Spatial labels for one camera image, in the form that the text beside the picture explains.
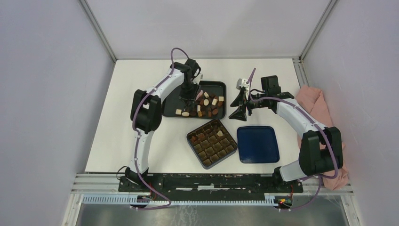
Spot blue box lid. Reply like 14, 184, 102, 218
237, 126, 280, 164

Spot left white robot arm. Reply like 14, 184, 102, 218
125, 58, 202, 192

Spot white cable duct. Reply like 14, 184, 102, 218
81, 194, 294, 207

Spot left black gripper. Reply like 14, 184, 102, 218
179, 81, 201, 108

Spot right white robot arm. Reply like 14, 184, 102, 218
229, 75, 343, 192

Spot blue chocolate box with insert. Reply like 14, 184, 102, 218
186, 119, 238, 170

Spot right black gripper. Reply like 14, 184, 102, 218
229, 90, 268, 121

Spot pink cloth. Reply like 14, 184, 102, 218
295, 87, 349, 192

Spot black chocolate tray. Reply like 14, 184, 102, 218
162, 81, 226, 120

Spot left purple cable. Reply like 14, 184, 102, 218
132, 48, 190, 210

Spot pink tongs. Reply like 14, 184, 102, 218
195, 90, 203, 101

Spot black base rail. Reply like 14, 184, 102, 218
118, 173, 303, 202

